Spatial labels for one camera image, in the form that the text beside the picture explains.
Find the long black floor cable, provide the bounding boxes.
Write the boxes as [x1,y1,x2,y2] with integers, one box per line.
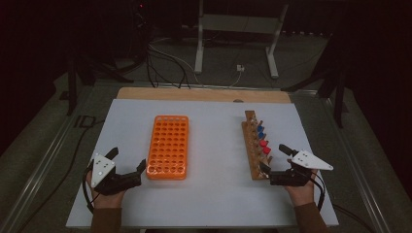
[17,119,105,233]

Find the right hand-held gripper black cable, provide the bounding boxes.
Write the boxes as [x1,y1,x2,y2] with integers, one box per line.
[305,171,326,212]

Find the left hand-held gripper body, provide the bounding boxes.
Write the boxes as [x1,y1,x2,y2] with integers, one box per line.
[90,152,143,196]

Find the black floor cables bundle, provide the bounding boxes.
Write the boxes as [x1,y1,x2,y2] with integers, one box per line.
[145,43,192,89]

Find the orange plastic tube rack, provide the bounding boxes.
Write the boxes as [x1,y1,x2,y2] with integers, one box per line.
[145,115,189,181]

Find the grey metal stand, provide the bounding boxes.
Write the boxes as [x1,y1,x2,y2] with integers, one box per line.
[193,0,290,80]

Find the person's left hand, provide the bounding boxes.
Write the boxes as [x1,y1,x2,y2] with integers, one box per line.
[86,173,126,210]

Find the white floor cable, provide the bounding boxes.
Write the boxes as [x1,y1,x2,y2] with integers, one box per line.
[150,38,202,85]

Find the dark stand with legs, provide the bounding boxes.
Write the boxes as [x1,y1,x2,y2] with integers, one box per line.
[281,32,349,129]

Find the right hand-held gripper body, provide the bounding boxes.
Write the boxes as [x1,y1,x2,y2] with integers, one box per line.
[269,150,334,187]

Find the left hand-held gripper black cable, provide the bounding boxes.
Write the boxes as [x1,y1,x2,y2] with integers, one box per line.
[82,159,98,215]

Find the dark equipment with red light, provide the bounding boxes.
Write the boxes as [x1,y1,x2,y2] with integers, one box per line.
[128,0,151,67]

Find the wooden tube rack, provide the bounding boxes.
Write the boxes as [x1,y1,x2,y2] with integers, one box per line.
[241,110,274,181]

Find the black tripod stand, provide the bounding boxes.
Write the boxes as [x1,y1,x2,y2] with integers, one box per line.
[66,48,134,117]

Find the wooden board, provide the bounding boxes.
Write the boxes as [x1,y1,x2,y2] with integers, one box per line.
[116,86,292,104]

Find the white board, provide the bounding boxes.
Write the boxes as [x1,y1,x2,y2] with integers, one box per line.
[65,98,339,229]

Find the thin black floor cable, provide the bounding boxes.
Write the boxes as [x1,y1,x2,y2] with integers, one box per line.
[332,203,374,233]

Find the hand-held gripper black cable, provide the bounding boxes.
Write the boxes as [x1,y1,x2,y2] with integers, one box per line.
[82,159,98,215]
[305,171,326,212]

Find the person's right hand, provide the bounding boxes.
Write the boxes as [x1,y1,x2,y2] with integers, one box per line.
[285,176,318,207]

